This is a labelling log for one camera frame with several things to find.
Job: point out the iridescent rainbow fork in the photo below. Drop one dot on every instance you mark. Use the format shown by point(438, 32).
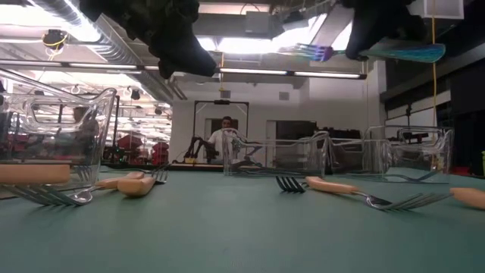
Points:
point(417, 53)
point(417, 177)

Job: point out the long LED light bar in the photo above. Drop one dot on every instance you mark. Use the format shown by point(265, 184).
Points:
point(265, 71)

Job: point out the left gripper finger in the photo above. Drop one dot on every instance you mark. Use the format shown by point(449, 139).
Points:
point(168, 68)
point(193, 60)

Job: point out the background black robot arm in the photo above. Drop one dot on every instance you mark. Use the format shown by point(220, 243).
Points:
point(195, 146)

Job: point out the person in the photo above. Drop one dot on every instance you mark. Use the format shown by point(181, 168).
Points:
point(219, 140)
point(81, 113)

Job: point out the clear plastic bin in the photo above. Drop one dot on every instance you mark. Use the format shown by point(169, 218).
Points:
point(447, 151)
point(108, 113)
point(318, 151)

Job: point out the black metal fork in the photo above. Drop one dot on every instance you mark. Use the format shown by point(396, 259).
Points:
point(290, 185)

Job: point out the red tool cabinet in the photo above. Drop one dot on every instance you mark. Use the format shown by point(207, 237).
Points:
point(130, 144)
point(161, 151)

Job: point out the white ceiling box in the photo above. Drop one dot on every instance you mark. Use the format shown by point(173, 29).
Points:
point(443, 9)

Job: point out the grey ceiling air unit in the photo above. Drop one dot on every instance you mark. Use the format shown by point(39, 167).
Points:
point(261, 22)

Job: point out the silver ceiling duct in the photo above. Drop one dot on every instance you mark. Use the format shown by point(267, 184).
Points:
point(121, 49)

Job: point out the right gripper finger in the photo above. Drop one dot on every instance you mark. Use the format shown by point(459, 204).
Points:
point(360, 43)

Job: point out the grey wall vent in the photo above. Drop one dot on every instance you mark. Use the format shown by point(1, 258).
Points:
point(225, 94)
point(284, 96)

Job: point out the black ceiling camera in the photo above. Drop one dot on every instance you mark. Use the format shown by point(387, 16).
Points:
point(158, 110)
point(135, 95)

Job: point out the black doorway frame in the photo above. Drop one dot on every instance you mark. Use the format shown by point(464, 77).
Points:
point(221, 102)

